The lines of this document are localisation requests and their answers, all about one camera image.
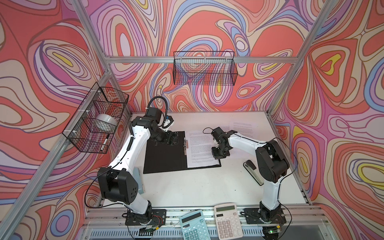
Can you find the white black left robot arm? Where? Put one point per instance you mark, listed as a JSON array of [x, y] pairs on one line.
[[117, 183]]

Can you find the blue folder with black inside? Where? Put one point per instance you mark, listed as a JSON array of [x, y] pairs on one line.
[[162, 158]]

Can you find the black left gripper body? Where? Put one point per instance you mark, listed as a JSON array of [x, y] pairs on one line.
[[162, 136]]

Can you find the teal calculator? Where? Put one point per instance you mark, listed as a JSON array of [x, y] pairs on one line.
[[194, 227]]

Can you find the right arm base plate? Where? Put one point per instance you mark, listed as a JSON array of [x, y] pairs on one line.
[[264, 216]]

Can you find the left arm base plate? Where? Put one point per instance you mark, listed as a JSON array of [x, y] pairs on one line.
[[156, 218]]

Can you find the printed white paper sheet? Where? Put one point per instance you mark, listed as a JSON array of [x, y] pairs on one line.
[[199, 150]]

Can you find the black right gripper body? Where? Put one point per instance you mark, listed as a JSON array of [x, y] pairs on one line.
[[220, 152]]

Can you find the beige black stapler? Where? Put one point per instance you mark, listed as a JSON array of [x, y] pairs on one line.
[[254, 172]]

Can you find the black wire basket back wall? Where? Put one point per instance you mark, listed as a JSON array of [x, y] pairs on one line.
[[204, 68]]

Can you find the black wire basket wall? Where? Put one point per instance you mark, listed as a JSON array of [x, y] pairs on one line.
[[204, 68], [84, 131]]

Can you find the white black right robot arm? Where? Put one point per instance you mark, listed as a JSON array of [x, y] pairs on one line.
[[272, 165]]

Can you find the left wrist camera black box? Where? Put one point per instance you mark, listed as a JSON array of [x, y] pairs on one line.
[[156, 113]]

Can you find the white tape roll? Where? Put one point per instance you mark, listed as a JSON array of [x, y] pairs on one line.
[[107, 119]]

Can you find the black wire basket left wall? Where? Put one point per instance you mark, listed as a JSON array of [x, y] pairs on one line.
[[84, 131]]

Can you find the black marker pen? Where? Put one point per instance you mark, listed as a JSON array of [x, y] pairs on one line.
[[104, 143]]

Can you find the pink white calculator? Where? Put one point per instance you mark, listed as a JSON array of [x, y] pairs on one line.
[[228, 221]]

